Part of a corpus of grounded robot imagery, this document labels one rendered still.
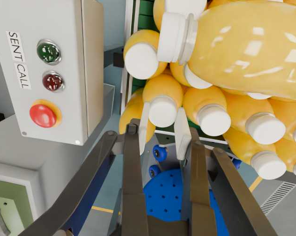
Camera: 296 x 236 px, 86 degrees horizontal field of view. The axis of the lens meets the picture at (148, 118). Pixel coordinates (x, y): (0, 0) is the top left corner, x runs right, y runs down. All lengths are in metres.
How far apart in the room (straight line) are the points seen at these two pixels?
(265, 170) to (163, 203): 0.21
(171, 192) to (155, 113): 0.25
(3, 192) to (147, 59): 0.55
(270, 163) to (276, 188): 2.10
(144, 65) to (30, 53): 0.14
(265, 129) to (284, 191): 2.23
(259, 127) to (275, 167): 0.08
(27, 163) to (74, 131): 0.43
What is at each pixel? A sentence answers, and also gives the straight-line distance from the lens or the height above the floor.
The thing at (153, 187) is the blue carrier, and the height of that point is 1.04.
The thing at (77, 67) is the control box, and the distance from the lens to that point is 0.22.
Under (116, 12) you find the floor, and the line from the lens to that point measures 1.34.
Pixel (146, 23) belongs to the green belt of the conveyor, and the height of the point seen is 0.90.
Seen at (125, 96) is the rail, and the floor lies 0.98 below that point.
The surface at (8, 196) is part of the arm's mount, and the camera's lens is 0.62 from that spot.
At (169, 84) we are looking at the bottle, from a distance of 0.24.
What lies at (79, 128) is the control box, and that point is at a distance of 0.25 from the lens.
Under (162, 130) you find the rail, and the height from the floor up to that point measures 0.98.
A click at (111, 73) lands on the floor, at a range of 1.38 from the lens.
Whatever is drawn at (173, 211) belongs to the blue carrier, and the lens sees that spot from 0.39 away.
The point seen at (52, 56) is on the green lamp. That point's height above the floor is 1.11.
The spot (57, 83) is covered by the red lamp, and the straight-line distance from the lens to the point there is 0.23.
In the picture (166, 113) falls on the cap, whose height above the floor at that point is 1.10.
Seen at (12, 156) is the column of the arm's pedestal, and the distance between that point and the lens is 0.71.
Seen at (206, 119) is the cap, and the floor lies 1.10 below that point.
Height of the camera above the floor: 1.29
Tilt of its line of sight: 62 degrees down
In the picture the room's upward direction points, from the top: 171 degrees counter-clockwise
